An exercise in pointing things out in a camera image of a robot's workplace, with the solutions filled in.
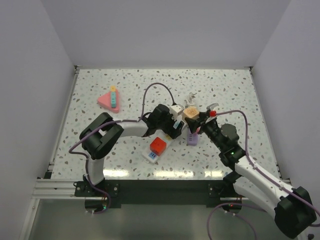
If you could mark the red cube plug adapter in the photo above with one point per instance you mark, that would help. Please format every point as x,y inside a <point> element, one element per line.
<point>158,146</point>

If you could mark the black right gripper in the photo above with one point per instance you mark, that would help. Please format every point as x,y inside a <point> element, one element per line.
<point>193,124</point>

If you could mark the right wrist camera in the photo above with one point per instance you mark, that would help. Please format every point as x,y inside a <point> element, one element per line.
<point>211,112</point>

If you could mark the aluminium frame rail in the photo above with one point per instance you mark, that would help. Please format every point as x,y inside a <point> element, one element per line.
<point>53,189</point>

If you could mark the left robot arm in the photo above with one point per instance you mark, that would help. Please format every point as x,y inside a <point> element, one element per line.
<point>101,135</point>

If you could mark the purple power strip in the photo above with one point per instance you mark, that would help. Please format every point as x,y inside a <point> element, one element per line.
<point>192,138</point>

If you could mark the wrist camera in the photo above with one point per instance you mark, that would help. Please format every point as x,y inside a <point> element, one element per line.
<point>176,110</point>
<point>211,112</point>

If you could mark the white multicolour power strip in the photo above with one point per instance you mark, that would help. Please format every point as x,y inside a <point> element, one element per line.
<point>162,137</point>

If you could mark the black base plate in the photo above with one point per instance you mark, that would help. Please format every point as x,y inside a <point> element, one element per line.
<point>112,194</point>

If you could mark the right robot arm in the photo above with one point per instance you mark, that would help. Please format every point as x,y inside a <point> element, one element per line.
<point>291,208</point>

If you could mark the pink triangular power strip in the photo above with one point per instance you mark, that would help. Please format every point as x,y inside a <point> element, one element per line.
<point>111,100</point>

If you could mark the tan cube plug adapter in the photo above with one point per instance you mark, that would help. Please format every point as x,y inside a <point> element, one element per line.
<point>190,112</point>

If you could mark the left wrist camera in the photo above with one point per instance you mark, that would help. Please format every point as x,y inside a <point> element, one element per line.
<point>176,110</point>

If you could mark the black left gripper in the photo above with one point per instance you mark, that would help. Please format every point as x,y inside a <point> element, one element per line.
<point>171,131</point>

